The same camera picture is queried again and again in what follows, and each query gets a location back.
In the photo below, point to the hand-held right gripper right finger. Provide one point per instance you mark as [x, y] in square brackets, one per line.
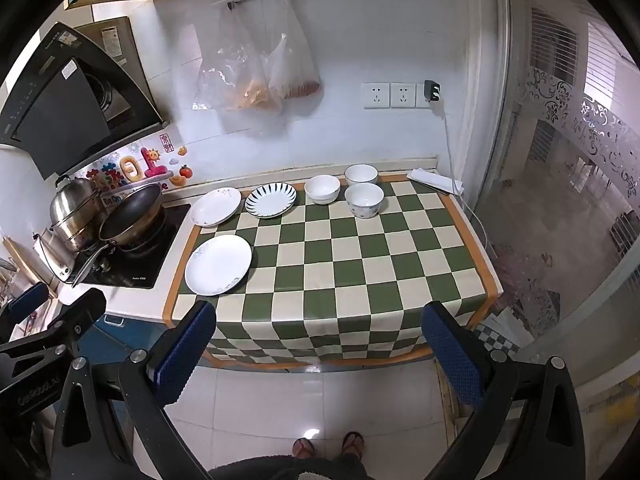
[450, 355]

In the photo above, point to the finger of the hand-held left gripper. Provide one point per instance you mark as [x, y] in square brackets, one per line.
[80, 312]
[27, 302]

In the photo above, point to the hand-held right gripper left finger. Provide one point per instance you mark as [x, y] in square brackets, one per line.
[185, 345]

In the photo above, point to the striped white plate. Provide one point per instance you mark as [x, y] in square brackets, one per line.
[270, 200]

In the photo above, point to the white bowl with floral print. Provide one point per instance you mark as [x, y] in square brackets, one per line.
[364, 201]

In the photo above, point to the white kitchen appliance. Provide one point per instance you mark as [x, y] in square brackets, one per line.
[52, 260]

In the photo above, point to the blue cabinet front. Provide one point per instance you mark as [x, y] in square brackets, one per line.
[125, 340]

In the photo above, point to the black induction cooktop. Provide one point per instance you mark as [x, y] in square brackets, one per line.
[145, 270]

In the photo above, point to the large white plate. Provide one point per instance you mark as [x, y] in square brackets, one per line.
[218, 265]

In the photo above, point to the stainless steel steamer pot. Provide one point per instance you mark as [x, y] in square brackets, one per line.
[75, 205]

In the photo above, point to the black frying pan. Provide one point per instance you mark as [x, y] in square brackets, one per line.
[132, 210]

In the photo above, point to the person's right foot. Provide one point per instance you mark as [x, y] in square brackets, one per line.
[352, 445]

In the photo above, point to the person's foot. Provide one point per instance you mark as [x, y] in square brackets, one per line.
[303, 447]
[352, 445]

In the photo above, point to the white plate with leaf print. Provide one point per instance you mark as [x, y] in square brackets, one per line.
[215, 207]

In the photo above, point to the green checkered tablecloth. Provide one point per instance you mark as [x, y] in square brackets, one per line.
[325, 280]

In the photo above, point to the person's dark clothing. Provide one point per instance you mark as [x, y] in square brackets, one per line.
[280, 467]

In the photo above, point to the person's left foot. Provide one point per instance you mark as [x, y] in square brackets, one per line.
[303, 447]

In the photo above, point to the folded white cloth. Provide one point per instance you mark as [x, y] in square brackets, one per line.
[432, 180]

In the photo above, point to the black range hood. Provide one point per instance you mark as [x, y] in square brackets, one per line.
[60, 110]

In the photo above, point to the patterned glass sliding door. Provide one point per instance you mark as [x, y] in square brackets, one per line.
[550, 185]

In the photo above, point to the plain white bowl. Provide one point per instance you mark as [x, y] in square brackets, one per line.
[361, 174]
[322, 189]

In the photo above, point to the black charger plug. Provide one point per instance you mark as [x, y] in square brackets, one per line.
[432, 91]

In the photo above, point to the large clear plastic bag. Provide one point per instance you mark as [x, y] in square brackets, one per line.
[235, 75]

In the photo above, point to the small clear plastic bag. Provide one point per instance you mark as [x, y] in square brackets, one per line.
[295, 70]

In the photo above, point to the colourful wall stickers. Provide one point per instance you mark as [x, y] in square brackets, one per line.
[130, 167]

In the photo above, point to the white wall outlet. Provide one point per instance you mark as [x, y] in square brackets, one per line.
[375, 95]
[403, 95]

